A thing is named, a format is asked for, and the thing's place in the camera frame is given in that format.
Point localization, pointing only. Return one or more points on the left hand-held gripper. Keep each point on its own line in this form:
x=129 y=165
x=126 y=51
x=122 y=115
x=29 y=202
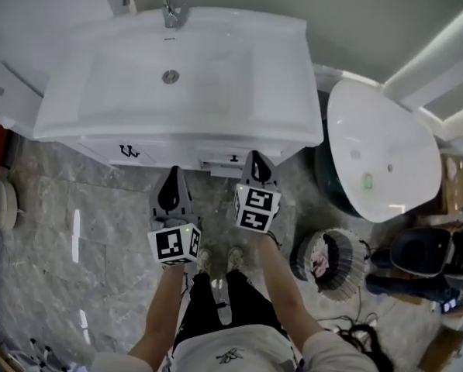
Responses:
x=173 y=244

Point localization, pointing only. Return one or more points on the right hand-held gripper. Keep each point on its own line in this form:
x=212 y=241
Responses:
x=256 y=207

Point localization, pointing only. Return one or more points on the white drawer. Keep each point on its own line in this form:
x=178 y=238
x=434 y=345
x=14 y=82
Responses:
x=215 y=165

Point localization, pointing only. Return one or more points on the person's right forearm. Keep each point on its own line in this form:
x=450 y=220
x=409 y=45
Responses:
x=281 y=285

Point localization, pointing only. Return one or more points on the person's left forearm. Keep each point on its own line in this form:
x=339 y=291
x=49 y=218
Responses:
x=161 y=312

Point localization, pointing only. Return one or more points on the person's left beige shoe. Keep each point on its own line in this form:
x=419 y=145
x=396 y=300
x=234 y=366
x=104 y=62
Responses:
x=204 y=262

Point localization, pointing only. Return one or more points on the person's beige shoe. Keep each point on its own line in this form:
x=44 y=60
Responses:
x=235 y=260
x=204 y=262

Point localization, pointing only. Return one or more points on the person's right beige shoe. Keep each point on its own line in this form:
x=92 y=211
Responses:
x=235 y=260

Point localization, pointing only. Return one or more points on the crumpled pink tissue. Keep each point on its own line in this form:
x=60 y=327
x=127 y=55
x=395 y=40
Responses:
x=319 y=262

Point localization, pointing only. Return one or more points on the black trousers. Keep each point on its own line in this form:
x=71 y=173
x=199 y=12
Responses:
x=204 y=308

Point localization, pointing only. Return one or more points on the chrome sink drain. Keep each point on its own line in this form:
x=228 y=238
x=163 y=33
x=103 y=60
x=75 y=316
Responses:
x=170 y=76

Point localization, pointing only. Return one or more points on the pleated grey wastebasket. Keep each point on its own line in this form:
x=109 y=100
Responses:
x=343 y=281

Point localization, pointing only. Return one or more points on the white daisy print T-shirt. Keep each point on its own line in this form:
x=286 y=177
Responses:
x=231 y=343

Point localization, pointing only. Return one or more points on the black and white appliance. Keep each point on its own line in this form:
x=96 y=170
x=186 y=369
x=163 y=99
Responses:
x=421 y=250

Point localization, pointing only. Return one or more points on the chrome faucet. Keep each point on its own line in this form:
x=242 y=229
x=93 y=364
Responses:
x=169 y=10

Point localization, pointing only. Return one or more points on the white chair base with castors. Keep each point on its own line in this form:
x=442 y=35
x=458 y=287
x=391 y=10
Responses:
x=45 y=353

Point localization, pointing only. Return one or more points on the brown cardboard box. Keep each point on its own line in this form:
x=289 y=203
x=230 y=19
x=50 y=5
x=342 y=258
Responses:
x=444 y=347
x=456 y=184

